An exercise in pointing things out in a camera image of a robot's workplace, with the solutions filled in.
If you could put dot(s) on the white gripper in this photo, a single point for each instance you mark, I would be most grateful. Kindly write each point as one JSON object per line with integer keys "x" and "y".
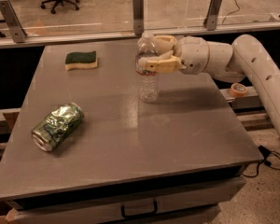
{"x": 192, "y": 56}

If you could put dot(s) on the clear plastic water bottle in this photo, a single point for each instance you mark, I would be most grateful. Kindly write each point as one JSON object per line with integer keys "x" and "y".
{"x": 148, "y": 81}

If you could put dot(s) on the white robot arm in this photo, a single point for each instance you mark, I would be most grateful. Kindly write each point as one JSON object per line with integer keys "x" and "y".
{"x": 245, "y": 57}

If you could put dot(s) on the orange tape roll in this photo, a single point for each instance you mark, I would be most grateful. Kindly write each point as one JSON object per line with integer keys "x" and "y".
{"x": 238, "y": 90}

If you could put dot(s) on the green and yellow sponge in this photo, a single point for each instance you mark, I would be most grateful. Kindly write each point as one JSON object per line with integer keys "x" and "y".
{"x": 81, "y": 60}

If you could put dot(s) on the crushed green soda can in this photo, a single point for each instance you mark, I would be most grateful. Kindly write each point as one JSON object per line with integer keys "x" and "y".
{"x": 56, "y": 126}

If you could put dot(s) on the grey drawer front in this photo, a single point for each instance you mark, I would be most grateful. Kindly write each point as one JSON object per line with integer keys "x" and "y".
{"x": 192, "y": 204}

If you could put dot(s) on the right metal bracket post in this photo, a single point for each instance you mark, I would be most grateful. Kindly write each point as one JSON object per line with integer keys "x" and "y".
{"x": 210, "y": 22}

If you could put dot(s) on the metal bracket post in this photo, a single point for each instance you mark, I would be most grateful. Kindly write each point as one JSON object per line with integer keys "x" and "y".
{"x": 210, "y": 22}
{"x": 17, "y": 33}
{"x": 138, "y": 16}

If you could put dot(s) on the middle metal bracket post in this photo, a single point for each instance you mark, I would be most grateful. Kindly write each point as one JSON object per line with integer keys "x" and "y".
{"x": 138, "y": 16}

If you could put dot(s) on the grey metal rail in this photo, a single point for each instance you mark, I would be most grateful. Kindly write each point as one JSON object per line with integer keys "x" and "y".
{"x": 35, "y": 41}

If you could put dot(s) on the left metal bracket post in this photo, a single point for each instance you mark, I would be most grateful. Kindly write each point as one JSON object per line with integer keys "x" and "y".
{"x": 17, "y": 33}

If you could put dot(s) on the black drawer handle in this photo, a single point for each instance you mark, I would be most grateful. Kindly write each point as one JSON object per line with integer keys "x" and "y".
{"x": 139, "y": 209}

